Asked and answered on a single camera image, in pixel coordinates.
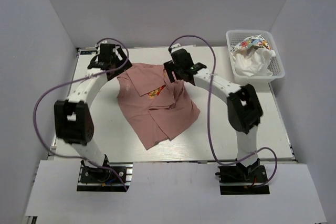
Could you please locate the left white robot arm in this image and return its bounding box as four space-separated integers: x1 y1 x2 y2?
54 41 132 182

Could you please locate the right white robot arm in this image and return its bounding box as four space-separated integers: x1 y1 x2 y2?
164 47 263 182

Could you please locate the blue label sticker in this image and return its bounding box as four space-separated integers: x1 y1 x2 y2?
80 50 97 55

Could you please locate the white colourful print t shirt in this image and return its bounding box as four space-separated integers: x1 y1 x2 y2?
230 35 272 53

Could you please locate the white t shirt black print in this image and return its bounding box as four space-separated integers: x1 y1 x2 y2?
231 47 276 77

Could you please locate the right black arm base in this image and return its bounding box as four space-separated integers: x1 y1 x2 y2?
215 165 270 196

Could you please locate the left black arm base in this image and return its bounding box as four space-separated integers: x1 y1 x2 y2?
77 164 133 193

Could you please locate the pink t shirt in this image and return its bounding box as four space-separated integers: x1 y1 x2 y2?
117 63 200 150

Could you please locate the white plastic basket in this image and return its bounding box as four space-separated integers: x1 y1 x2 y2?
226 30 285 84

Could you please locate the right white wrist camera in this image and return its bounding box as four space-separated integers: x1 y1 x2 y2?
168 43 181 52

